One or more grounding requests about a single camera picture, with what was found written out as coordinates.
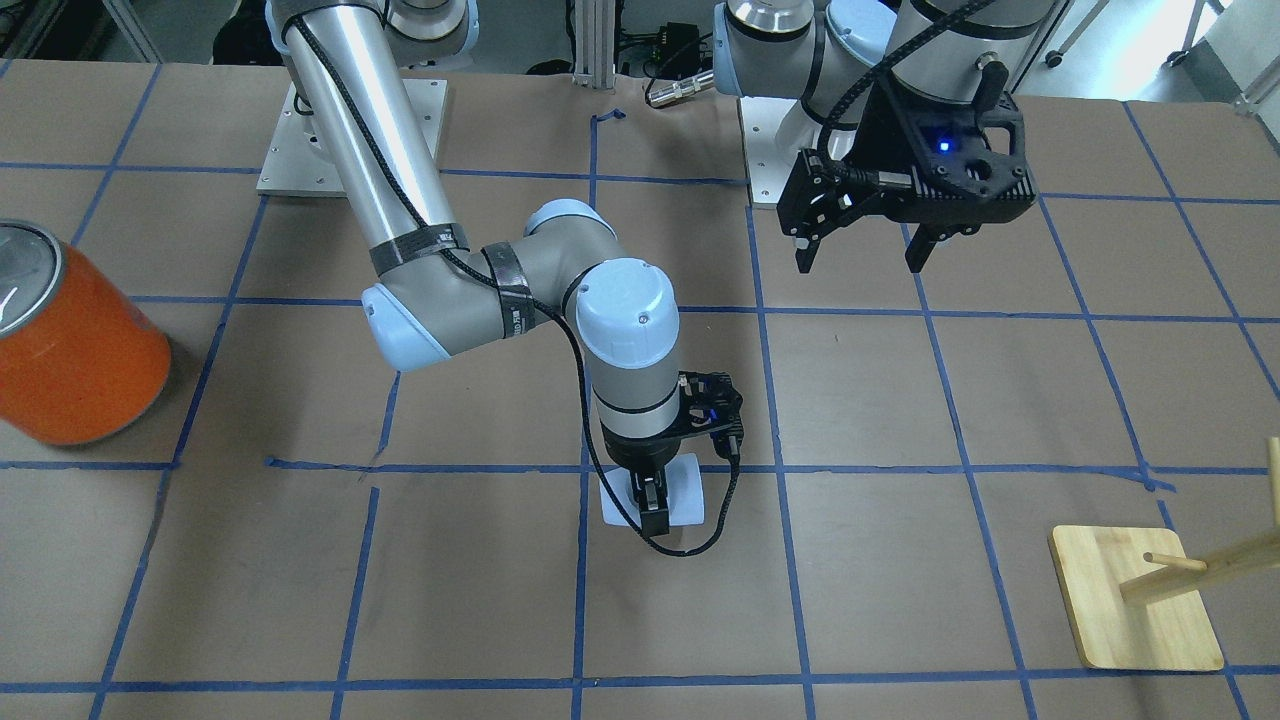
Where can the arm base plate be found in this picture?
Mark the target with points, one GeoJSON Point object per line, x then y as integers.
{"type": "Point", "coordinates": [774, 131]}
{"type": "Point", "coordinates": [298, 165]}

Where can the light blue plastic cup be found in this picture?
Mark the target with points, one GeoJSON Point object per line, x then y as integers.
{"type": "Point", "coordinates": [685, 496]}

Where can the aluminium frame post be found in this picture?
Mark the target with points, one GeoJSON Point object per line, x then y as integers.
{"type": "Point", "coordinates": [595, 28]}

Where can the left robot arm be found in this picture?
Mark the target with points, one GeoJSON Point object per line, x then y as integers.
{"type": "Point", "coordinates": [827, 54]}

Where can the wooden cup tree stand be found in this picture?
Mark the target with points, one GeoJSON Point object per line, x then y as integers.
{"type": "Point", "coordinates": [1190, 591]}

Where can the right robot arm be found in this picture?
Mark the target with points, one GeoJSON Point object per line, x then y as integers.
{"type": "Point", "coordinates": [435, 296]}

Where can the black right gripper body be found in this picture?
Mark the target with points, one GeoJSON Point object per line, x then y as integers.
{"type": "Point", "coordinates": [637, 455]}

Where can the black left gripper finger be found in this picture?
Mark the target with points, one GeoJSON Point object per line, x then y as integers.
{"type": "Point", "coordinates": [922, 243]}
{"type": "Point", "coordinates": [807, 246]}

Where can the orange can with grey lid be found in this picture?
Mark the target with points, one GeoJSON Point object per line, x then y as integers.
{"type": "Point", "coordinates": [79, 361]}

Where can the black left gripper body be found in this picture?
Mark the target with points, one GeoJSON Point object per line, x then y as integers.
{"type": "Point", "coordinates": [886, 133]}

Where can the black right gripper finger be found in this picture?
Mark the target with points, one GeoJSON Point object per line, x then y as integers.
{"type": "Point", "coordinates": [650, 494]}

